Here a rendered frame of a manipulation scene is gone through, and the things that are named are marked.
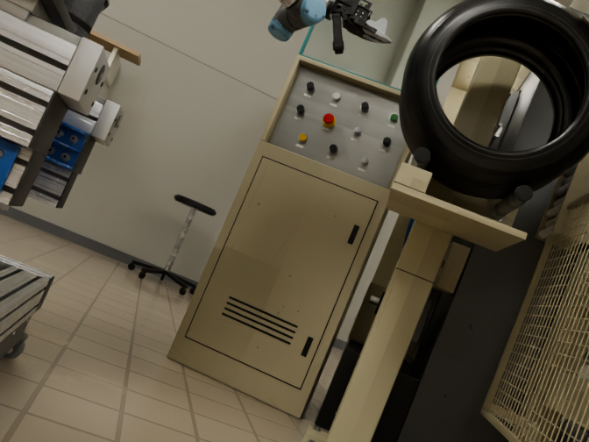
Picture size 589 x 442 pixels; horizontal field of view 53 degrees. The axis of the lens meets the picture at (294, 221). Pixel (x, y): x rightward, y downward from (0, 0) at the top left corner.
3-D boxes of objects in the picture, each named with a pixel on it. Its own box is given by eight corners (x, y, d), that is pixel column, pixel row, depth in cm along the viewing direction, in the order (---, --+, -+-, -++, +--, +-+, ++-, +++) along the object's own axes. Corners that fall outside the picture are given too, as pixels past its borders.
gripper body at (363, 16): (374, 3, 174) (338, -14, 176) (359, 29, 173) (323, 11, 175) (374, 16, 181) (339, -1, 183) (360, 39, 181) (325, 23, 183)
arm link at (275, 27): (278, 22, 170) (297, -9, 172) (261, 28, 180) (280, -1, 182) (297, 40, 174) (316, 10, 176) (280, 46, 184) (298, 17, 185)
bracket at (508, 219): (389, 189, 197) (400, 162, 198) (507, 235, 190) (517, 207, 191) (390, 188, 194) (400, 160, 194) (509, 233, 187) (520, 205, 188)
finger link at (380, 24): (399, 23, 173) (371, 10, 174) (389, 40, 173) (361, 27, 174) (399, 28, 176) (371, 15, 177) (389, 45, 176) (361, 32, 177)
